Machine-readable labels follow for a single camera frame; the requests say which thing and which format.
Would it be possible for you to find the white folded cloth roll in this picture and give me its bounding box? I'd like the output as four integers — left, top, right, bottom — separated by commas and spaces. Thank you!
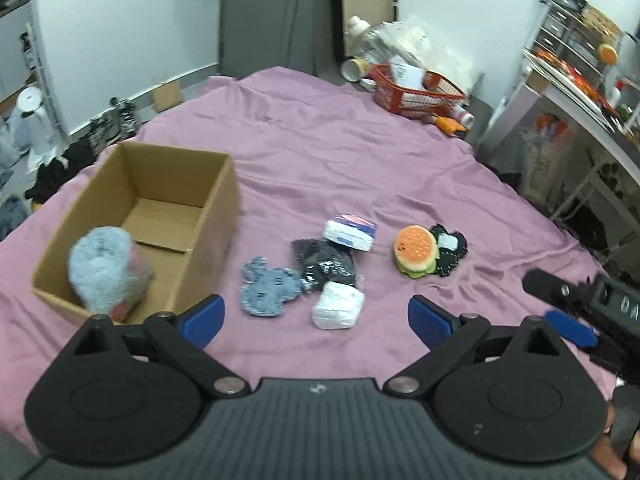
311, 282, 364, 330

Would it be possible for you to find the grey fluffy plush toy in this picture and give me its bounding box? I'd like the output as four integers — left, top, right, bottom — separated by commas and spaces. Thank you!
67, 226, 153, 322

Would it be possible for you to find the metal shelf rack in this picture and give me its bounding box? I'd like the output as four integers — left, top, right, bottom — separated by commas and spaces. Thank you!
479, 0, 640, 241

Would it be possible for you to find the blue knitted cloth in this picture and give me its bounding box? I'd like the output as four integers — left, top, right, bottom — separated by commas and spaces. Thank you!
240, 257, 303, 318

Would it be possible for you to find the clear plastic bottle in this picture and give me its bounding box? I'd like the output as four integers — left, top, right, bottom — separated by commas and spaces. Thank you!
344, 15, 435, 67

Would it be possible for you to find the white tissue pack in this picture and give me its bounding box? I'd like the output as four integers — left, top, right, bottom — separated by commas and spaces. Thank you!
323, 214, 378, 252

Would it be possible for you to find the black plastic wrapped bundle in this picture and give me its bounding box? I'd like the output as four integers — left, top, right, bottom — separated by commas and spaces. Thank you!
292, 238, 357, 292

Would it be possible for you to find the red plastic basket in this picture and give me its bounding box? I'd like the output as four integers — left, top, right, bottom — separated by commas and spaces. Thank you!
370, 64, 466, 118

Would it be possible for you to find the white pink labelled bottle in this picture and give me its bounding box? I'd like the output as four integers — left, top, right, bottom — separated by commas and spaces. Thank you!
450, 105, 475, 129

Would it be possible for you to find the black stitched fabric pouch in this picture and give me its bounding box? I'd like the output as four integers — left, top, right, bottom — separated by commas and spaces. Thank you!
430, 224, 469, 278

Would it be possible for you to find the brown cardboard box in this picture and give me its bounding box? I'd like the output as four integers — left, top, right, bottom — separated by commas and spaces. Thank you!
32, 141, 241, 324

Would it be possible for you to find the paper cup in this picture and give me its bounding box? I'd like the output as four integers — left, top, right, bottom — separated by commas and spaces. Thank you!
340, 56, 371, 84

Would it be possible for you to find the pink bed sheet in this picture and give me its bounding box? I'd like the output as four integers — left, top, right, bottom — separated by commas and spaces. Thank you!
0, 65, 622, 456

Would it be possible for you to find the white electric kettle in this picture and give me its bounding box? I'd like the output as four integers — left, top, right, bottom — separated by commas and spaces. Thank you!
9, 86, 61, 172

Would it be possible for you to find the plush hamburger toy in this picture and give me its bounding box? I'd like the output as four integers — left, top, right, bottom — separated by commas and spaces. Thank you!
393, 226, 439, 278

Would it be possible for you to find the operator right hand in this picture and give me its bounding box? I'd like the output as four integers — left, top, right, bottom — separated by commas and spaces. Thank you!
589, 401, 640, 480

